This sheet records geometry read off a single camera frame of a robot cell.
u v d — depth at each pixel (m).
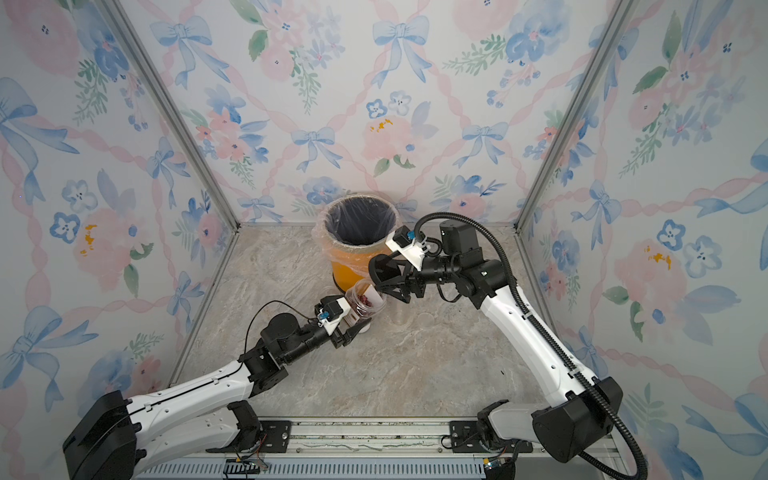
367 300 0.74
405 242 0.56
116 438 0.40
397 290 0.61
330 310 0.59
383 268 0.70
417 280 0.59
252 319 0.95
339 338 0.65
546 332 0.43
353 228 1.00
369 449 0.73
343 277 0.84
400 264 0.69
